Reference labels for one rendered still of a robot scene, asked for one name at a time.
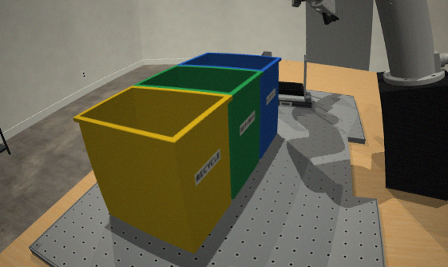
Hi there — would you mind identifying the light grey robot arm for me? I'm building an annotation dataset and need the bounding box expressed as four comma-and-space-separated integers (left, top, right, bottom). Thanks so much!
375, 0, 448, 86

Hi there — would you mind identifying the blue bin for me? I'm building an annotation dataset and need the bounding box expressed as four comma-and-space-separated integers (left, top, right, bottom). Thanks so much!
177, 53, 282, 159

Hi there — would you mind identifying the yellow recycle bin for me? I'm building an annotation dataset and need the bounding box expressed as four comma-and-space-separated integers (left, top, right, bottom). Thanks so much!
73, 86, 232, 253

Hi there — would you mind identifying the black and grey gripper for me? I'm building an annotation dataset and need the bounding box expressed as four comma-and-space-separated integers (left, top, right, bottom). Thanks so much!
312, 0, 339, 25

